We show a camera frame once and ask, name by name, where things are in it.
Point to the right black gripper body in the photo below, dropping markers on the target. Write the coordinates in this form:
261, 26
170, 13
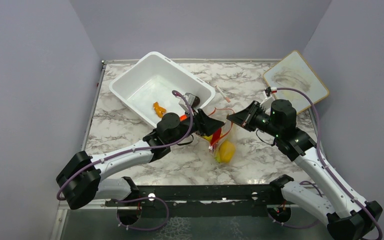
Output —
261, 120

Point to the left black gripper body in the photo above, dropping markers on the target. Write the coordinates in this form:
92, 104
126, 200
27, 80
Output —
196, 125

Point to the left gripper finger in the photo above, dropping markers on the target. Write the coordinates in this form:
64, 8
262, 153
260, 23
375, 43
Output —
205, 120
209, 130

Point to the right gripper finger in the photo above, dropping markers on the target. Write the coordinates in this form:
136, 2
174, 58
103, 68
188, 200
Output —
243, 115
237, 121

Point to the red chili pepper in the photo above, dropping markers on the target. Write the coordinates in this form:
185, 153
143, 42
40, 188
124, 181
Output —
216, 136

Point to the clear zip bag orange zipper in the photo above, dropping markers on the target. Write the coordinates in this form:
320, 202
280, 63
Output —
227, 130

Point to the orange carrot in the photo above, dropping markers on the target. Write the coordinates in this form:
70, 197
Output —
183, 117

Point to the dark brown round fruit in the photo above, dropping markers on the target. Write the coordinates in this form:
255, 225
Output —
195, 102

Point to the yellow bell pepper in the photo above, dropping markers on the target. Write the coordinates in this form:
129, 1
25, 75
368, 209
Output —
228, 149

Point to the small orange food piece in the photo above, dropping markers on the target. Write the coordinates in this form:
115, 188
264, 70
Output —
159, 110

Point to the small yellow banana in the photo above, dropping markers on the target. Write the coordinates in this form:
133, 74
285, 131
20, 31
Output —
208, 138

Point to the large yellow banana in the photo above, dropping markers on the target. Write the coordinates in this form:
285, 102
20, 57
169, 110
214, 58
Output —
219, 156

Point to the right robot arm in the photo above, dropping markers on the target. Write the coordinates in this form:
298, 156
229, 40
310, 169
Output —
346, 214

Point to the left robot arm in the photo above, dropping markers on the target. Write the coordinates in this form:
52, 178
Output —
86, 177

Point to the white marker pink cap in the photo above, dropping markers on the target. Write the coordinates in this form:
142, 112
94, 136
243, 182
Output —
222, 93

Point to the white plastic bin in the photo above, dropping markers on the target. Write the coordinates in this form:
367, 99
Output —
152, 80

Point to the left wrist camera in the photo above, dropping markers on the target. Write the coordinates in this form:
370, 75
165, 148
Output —
189, 97

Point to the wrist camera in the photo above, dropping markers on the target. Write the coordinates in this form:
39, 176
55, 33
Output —
269, 98
189, 97

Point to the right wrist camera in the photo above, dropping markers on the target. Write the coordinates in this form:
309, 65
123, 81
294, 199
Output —
269, 98

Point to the small whiteboard wooden frame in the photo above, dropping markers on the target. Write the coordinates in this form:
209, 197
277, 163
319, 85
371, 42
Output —
293, 71

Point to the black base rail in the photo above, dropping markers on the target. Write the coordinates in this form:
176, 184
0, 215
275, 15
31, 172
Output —
195, 201

